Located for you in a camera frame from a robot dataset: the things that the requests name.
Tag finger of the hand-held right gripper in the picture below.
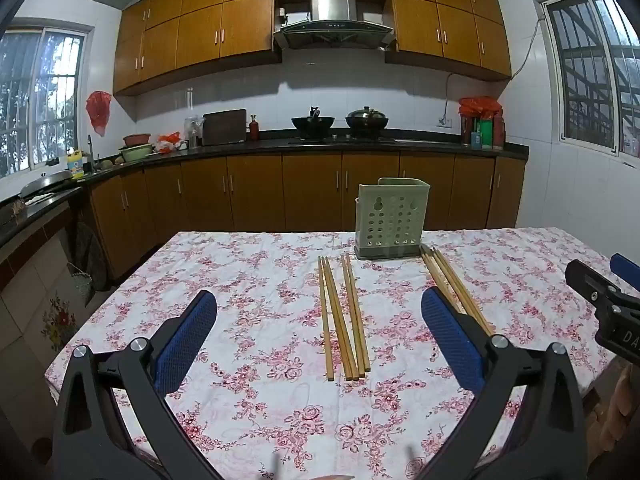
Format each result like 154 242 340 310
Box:
565 259 640 312
610 253 640 293

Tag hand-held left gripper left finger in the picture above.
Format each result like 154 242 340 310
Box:
50 289 221 480

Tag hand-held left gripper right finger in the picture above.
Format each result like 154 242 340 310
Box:
420 287 588 480

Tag wooden chopstick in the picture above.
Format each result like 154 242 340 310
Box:
340 254 361 380
424 250 468 315
428 248 482 329
345 253 371 375
323 257 353 381
318 257 335 382
433 247 496 337
420 252 442 291

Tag green perforated utensil holder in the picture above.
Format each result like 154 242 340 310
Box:
353 177 431 261

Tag person's right hand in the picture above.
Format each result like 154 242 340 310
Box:
601 362 640 457

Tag pink floral tablecloth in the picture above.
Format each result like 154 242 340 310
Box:
44 227 632 480

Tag white basket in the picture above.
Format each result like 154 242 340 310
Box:
71 262 95 307

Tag wooden base cabinets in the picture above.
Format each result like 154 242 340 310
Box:
89 152 527 282

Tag green basin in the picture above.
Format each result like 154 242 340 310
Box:
119 143 155 163

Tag clear plastic jar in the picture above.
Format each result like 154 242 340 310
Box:
184 116 207 149

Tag black kitchen countertop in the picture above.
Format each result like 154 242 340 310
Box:
0 129 530 251

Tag barred window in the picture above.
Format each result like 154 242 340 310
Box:
0 25 96 178
532 0 640 161

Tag metal pan lid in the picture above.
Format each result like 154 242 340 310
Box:
18 169 75 198

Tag dark cutting board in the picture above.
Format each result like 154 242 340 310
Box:
202 108 248 147

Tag red plastic bag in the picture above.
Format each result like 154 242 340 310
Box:
85 91 113 137
458 96 503 118

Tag gas stove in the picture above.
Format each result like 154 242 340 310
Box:
287 132 401 146

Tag black pot with lid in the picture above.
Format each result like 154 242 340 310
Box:
344 106 389 140

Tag black wok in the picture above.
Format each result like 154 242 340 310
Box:
291 106 336 141

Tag steel range hood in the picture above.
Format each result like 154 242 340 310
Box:
272 0 397 52

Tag white cable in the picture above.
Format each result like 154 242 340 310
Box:
444 16 546 121

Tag wooden wall cabinets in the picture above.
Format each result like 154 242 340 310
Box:
112 0 514 97

